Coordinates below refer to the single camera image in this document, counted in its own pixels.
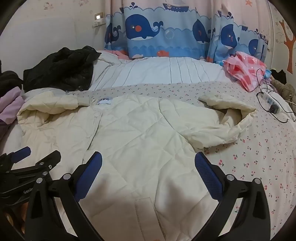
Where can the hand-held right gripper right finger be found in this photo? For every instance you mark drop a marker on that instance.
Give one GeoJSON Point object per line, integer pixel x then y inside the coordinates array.
{"type": "Point", "coordinates": [208, 176]}

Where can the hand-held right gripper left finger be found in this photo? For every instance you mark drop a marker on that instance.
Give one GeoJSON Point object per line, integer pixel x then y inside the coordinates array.
{"type": "Point", "coordinates": [90, 173]}

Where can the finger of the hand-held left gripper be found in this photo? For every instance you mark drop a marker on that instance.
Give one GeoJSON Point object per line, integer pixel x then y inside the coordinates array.
{"type": "Point", "coordinates": [23, 152]}
{"type": "Point", "coordinates": [46, 160]}

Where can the cream quilted jacket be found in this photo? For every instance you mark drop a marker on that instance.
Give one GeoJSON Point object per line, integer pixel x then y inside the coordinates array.
{"type": "Point", "coordinates": [138, 139]}

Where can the plain white blanket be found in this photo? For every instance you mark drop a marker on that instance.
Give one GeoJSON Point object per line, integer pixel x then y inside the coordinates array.
{"type": "Point", "coordinates": [10, 142]}

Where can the cherry print bedsheet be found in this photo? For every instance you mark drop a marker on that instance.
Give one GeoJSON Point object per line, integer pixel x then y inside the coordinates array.
{"type": "Point", "coordinates": [254, 162]}

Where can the lilac and grey garment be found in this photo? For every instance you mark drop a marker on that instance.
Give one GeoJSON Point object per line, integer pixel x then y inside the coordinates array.
{"type": "Point", "coordinates": [10, 104]}

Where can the black padded garment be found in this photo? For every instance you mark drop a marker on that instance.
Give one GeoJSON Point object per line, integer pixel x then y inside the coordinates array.
{"type": "Point", "coordinates": [9, 78]}

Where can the black jacket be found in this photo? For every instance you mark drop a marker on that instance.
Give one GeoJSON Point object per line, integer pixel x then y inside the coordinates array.
{"type": "Point", "coordinates": [62, 69]}

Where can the white power strip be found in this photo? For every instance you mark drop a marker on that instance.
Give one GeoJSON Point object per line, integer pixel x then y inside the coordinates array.
{"type": "Point", "coordinates": [270, 100]}

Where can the pink checked cloth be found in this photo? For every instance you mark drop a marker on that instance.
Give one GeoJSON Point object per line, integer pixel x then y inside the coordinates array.
{"type": "Point", "coordinates": [242, 67]}

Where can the brown plush toy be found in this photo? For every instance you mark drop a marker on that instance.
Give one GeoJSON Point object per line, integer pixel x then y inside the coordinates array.
{"type": "Point", "coordinates": [284, 89]}

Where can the white striped quilt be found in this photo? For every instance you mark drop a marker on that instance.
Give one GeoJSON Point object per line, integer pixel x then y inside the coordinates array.
{"type": "Point", "coordinates": [161, 69]}

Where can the small black cloth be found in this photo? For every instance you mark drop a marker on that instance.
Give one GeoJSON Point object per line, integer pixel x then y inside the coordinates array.
{"type": "Point", "coordinates": [278, 74]}

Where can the whale print curtain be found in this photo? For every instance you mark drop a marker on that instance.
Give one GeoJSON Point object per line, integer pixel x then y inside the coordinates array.
{"type": "Point", "coordinates": [143, 30]}

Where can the white wall socket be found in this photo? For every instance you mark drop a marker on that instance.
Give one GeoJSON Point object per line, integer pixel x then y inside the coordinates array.
{"type": "Point", "coordinates": [99, 23]}

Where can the orange tree wall sticker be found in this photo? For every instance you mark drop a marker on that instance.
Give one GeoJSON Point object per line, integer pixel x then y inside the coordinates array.
{"type": "Point", "coordinates": [288, 46]}

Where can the orange star wall sticker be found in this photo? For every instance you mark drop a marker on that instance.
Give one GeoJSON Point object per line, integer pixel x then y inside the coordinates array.
{"type": "Point", "coordinates": [249, 2]}

